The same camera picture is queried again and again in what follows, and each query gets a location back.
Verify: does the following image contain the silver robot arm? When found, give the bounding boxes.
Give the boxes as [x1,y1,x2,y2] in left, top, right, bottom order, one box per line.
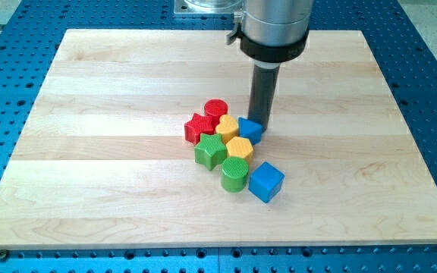
[225,0,313,68]

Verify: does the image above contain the yellow hexagon block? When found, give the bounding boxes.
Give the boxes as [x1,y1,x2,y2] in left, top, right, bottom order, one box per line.
[225,136,254,165]

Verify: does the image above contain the blue cube block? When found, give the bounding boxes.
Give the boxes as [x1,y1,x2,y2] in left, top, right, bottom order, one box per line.
[248,162,285,203]

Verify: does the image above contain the yellow heart block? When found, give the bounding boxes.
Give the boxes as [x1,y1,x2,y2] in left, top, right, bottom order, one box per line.
[215,115,239,144]

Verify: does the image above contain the green star block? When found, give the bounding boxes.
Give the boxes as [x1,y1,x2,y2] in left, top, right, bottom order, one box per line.
[194,133,228,171]

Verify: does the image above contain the red star block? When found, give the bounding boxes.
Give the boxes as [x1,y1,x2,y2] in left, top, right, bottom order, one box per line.
[184,113,215,145]

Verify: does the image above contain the red cylinder block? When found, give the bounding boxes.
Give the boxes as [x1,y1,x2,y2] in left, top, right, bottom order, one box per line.
[203,99,228,126]

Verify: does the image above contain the blue triangle block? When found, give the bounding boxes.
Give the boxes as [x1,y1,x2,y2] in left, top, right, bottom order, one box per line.
[238,118,263,146]

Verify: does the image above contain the green cylinder block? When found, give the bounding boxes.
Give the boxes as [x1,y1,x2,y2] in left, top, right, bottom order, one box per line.
[221,156,249,193]

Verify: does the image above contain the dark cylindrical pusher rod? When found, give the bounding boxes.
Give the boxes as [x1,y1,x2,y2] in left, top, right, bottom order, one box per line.
[247,61,280,131]

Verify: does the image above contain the light wooden board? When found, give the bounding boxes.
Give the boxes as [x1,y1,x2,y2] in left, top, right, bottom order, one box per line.
[0,30,437,249]

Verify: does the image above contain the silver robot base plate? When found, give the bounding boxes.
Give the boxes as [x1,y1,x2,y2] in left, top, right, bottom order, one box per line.
[173,0,243,17]

